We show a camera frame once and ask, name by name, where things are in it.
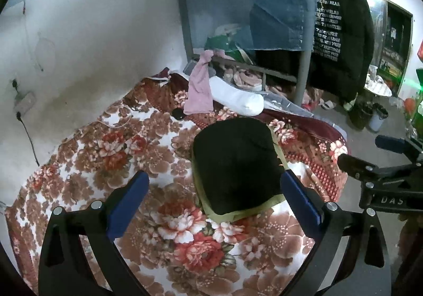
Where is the white pillow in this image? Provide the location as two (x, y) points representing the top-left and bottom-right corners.
(210, 76), (265, 117)

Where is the dark green cloth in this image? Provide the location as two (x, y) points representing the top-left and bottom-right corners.
(205, 30), (255, 59)

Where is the white power strip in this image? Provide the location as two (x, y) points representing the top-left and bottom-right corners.
(13, 91), (36, 112)

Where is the clear plastic sheet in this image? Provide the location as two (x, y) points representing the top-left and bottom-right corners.
(264, 91), (314, 118)

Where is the person's right forearm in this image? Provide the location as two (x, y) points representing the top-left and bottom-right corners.
(395, 210), (423, 286)

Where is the black hoodie orange print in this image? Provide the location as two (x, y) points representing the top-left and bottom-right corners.
(192, 117), (291, 215)

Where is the green folded cloth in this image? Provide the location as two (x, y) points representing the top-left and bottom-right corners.
(192, 124), (293, 224)

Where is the black jacket white print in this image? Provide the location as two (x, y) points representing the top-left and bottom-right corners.
(307, 0), (375, 103)

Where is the black power cable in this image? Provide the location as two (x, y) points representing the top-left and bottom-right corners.
(16, 113), (40, 167)

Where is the dark waste bin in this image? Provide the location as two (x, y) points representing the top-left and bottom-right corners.
(350, 103), (374, 130)

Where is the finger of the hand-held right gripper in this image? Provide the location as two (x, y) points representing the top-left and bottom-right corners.
(337, 153), (390, 184)
(376, 135), (423, 162)

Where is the white bucket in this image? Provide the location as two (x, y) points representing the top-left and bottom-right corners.
(369, 104), (389, 133)

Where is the glass window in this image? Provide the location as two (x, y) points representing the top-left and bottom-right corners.
(364, 0), (413, 98)

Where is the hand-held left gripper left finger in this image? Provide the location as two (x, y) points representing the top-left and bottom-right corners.
(38, 170), (150, 296)

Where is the pink floral bedding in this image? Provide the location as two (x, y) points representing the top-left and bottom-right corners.
(220, 63), (298, 92)

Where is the floral blanket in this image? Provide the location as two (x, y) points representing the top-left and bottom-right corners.
(5, 66), (349, 296)

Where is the pink cloth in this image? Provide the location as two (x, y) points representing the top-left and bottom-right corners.
(183, 49), (225, 115)

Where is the white wire loop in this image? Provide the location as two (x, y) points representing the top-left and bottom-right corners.
(33, 32), (57, 72)

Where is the metal clothes rack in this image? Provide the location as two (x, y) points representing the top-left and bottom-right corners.
(174, 0), (318, 107)

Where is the blue denim garment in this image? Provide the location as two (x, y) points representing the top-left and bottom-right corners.
(249, 0), (326, 52)

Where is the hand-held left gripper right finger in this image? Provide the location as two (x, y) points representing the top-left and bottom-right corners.
(280, 170), (391, 296)

